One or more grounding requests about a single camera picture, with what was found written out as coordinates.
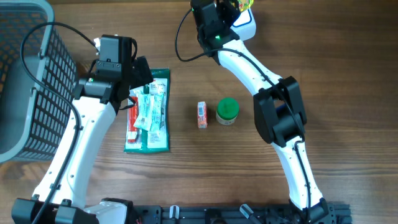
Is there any yellow oil bottle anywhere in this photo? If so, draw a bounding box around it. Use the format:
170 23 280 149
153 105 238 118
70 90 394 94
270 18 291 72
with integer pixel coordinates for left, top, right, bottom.
238 0 254 12

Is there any mint green sachet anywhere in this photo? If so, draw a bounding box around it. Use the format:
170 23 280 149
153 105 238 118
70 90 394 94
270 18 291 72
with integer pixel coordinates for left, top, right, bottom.
134 93 165 131

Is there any green white gloves package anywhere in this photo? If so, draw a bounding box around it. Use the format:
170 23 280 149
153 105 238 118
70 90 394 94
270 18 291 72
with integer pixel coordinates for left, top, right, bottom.
124 68 170 154

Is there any red coffee stick sachet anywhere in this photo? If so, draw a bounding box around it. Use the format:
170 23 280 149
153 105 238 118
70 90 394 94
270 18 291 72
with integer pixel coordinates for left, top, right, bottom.
127 90 139 143

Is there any small orange box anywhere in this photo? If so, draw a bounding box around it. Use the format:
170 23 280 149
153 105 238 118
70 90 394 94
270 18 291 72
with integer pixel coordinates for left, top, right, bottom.
197 101 208 129

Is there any green lid jar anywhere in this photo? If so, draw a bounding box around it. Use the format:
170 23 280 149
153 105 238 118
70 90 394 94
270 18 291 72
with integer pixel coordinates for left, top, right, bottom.
216 98 239 126

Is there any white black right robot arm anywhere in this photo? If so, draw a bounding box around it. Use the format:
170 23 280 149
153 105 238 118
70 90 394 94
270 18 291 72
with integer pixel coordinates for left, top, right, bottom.
190 1 329 223

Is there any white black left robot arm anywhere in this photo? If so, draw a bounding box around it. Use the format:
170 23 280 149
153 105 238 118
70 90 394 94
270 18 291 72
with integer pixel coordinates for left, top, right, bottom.
11 35 153 223

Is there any white barcode scanner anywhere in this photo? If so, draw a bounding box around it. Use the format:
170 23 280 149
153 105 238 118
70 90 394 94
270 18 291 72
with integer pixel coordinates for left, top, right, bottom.
231 9 256 41

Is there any grey plastic mesh basket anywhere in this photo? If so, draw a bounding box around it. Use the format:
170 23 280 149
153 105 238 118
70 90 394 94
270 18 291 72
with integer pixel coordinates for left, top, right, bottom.
1 1 77 162

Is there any black right camera cable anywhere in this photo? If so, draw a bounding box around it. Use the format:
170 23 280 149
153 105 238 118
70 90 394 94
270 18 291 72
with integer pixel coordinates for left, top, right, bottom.
174 7 312 224

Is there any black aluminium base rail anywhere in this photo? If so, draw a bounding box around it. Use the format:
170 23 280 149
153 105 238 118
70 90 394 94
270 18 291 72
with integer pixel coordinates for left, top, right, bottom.
102 198 353 224

